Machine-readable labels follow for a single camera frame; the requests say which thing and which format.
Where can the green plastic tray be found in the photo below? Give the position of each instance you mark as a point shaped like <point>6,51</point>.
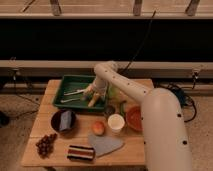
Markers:
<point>70,91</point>

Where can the orange peach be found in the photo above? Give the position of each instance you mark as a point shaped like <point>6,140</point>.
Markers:
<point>98,128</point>

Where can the light green cup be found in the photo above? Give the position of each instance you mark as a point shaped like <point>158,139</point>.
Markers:
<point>113,93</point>

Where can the silver fork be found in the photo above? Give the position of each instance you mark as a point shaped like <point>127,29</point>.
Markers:
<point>71,100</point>

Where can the red bowl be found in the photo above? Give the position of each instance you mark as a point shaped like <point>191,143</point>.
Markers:
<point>133,118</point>

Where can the purple grape bunch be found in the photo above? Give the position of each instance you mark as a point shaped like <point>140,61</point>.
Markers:
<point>45,145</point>

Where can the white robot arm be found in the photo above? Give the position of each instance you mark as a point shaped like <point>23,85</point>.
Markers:
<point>166,142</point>

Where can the blue sponge block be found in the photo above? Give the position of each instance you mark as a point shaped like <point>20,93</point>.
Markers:
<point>65,121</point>

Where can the yellow banana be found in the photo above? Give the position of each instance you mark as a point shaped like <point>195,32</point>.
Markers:
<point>93,100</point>

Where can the white cup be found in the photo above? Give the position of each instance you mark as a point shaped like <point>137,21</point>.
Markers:
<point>116,123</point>

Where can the dark brown bowl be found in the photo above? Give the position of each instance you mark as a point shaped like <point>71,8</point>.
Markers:
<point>56,118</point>

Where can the white dish brush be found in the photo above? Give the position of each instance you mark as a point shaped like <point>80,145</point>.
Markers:
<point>74,92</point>

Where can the grey blue cloth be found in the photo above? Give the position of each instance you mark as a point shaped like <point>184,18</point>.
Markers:
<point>104,144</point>

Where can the striped cloth block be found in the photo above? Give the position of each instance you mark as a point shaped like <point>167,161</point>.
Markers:
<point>81,153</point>

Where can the blue black device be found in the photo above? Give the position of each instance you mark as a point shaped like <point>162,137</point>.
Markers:
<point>181,95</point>

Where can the wooden table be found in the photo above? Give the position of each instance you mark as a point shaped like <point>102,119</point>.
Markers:
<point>131,154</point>

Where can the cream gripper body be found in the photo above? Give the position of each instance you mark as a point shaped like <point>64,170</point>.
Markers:
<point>97,86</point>

